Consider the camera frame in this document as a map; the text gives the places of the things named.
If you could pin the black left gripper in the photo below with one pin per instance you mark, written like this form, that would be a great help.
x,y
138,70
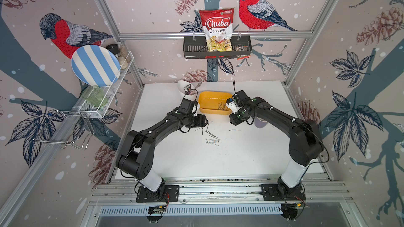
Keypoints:
x,y
201,121

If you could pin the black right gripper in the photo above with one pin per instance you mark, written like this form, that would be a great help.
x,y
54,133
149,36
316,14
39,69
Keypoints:
x,y
233,120

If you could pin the purple ceramic mug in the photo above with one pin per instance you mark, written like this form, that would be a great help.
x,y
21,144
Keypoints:
x,y
260,123

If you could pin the yellow plastic storage box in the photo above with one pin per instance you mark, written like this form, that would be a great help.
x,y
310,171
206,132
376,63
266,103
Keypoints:
x,y
214,102

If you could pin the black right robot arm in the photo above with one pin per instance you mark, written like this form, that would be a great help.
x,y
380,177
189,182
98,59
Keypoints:
x,y
305,144

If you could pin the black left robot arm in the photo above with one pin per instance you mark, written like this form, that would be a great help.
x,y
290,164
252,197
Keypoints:
x,y
136,155

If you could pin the white utensil holder cup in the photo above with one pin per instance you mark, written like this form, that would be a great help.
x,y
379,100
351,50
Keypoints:
x,y
188,90

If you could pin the red cassava chips bag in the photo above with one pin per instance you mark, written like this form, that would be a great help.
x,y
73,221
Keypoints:
x,y
218,28

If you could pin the light spice jar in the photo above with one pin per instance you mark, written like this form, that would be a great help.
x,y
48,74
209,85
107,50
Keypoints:
x,y
124,52

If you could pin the green glass cup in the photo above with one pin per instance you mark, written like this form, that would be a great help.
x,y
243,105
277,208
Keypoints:
x,y
95,96

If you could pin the dark lid spice jar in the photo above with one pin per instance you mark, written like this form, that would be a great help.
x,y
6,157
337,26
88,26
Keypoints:
x,y
114,48

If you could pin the blue white striped plate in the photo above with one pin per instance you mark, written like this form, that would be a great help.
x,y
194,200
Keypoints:
x,y
96,66

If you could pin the black wire wall basket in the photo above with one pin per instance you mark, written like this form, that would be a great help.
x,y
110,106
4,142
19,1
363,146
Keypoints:
x,y
200,48

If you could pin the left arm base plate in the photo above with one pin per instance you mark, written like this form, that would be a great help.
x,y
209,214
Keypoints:
x,y
165,193

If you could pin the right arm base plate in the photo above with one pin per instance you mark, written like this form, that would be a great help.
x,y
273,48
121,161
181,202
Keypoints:
x,y
281,192

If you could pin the clear wire wall shelf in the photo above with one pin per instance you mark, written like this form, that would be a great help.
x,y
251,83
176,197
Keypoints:
x,y
86,110

